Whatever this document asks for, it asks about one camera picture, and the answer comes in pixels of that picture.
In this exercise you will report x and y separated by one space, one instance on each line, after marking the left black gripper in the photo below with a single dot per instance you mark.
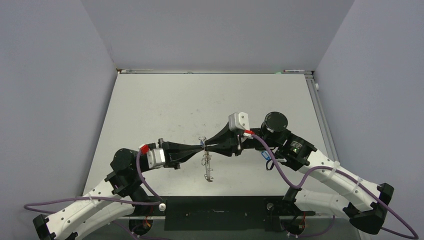
175 153

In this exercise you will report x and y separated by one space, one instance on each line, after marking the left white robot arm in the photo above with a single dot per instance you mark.
123 191

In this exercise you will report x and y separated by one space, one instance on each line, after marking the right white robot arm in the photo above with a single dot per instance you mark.
316 183

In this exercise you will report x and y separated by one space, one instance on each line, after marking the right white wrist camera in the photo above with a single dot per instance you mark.
238 121

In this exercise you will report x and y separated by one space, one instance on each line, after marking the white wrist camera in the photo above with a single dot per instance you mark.
238 121
154 155

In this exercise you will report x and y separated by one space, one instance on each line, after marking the perforated metal keyring disc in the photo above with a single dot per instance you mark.
206 160

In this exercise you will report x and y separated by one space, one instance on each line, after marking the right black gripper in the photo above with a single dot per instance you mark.
225 137

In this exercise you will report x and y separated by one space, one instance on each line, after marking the aluminium frame rail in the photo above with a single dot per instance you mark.
313 88

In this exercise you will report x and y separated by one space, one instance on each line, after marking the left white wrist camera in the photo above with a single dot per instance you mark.
154 155

